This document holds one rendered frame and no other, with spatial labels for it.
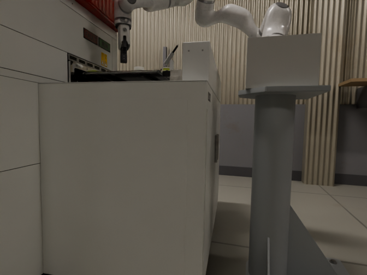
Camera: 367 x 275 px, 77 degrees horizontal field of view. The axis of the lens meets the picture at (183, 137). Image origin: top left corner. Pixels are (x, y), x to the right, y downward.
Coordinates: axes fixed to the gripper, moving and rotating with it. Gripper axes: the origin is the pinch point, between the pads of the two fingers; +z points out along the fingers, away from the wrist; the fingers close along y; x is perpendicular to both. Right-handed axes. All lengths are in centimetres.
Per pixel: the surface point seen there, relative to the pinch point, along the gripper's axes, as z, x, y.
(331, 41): -54, -222, 54
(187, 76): 16, -15, -46
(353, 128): 38, -254, 47
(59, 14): -12.4, 26.9, -11.0
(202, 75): 16, -20, -49
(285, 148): 42, -56, -51
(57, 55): 4.9, 28.2, -12.5
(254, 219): 73, -48, -43
